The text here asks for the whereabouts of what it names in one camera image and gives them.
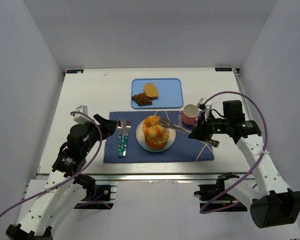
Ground metal serving tongs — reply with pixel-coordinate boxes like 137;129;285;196
158;117;220;148

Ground round orange striped bun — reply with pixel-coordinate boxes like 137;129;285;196
142;115;165;138

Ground sugared orange muffin bread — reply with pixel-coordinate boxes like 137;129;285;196
144;128;170;149

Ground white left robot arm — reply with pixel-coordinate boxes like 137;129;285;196
5;113;118;240

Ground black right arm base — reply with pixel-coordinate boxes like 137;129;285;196
193;184;248;212

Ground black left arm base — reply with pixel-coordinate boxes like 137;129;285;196
74;184;117;210

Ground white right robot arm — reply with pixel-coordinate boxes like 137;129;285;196
189;98;300;229

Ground tan bread slice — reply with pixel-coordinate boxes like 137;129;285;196
143;82;159;100

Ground pink ceramic mug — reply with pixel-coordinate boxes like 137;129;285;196
181;104;200;126

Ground blue cloth placemat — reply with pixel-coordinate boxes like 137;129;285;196
103;110;215;164

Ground cream and blue plate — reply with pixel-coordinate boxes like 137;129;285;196
136;120;176;153

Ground brown chocolate croissant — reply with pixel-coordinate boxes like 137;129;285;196
131;93;153;107

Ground light blue plastic tray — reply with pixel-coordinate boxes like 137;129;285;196
131;78;184;110

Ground dark label sticker right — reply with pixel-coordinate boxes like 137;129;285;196
214;67;233;72

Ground dark label sticker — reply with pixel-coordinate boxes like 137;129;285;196
66;69;84;74
214;67;233;72

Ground dark label sticker left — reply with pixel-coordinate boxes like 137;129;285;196
66;69;84;74

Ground spoon with green handle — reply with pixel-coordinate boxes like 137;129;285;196
117;118;123;158

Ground knife with green handle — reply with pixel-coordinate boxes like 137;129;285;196
120;118;127;157

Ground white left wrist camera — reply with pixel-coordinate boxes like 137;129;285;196
73;105;90;124

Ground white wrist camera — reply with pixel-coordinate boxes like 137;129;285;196
73;105;90;124
196;98;213;121

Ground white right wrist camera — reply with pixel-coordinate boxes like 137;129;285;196
196;98;213;121

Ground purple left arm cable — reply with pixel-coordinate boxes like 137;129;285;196
0;111;103;231

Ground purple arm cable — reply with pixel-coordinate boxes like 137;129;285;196
0;111;103;231
199;90;269;215

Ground fork with green handle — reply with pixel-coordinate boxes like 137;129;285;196
122;118;132;157

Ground aluminium table rail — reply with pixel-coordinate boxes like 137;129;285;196
36;171;256;183

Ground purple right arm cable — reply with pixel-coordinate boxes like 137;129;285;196
199;90;269;215

